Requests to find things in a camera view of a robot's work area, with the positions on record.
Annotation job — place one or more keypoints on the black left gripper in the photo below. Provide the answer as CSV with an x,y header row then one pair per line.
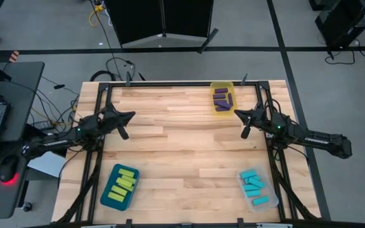
x,y
106,119

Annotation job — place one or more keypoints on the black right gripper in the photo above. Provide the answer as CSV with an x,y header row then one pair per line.
x,y
261,119

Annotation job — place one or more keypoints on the green wooden block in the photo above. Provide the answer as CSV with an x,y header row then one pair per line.
x,y
119,190
124,182
130,188
116,197
126,173
133,180

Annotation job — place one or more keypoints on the teal wooden block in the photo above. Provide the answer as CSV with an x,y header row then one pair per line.
x,y
253,193
248,174
246,180
249,187
257,183
260,200

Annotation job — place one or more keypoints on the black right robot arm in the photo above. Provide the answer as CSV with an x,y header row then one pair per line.
x,y
322,142

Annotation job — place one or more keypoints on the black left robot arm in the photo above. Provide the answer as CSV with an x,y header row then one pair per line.
x,y
55,142

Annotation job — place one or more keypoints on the yellow translucent plastic bin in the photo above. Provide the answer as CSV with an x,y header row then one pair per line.
x,y
223,84

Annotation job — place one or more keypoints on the clear plastic container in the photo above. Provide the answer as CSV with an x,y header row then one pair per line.
x,y
268,191

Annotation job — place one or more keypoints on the dark grey power strip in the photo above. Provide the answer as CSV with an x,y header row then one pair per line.
x,y
44,125

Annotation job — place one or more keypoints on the dark teal plastic tray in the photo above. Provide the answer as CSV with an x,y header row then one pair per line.
x,y
127,200

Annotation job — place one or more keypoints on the white flat box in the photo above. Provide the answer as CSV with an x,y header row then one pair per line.
x,y
49,164

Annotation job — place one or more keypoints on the black folding partition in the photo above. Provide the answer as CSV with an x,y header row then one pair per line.
x,y
138,19

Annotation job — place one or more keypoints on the black desk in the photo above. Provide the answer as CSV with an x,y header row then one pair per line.
x,y
24,95

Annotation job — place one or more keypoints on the orange striped tag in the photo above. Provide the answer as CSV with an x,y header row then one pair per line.
x,y
14,56

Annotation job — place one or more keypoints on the black computer mouse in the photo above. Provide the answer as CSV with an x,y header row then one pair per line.
x,y
7,168

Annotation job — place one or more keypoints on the black caster wheel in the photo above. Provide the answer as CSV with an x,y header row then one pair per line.
x,y
27,207

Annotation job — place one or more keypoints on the black equipment rack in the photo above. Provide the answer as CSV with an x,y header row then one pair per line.
x,y
344,22

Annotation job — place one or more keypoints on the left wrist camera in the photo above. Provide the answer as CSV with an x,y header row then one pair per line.
x,y
124,133

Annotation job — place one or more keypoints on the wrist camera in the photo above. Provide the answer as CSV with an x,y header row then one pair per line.
x,y
124,133
246,132

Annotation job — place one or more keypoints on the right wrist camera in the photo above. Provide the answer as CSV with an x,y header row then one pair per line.
x,y
246,132

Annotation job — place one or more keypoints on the black frame clamp post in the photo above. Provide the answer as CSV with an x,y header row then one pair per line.
x,y
243,80
128,80
128,223
240,223

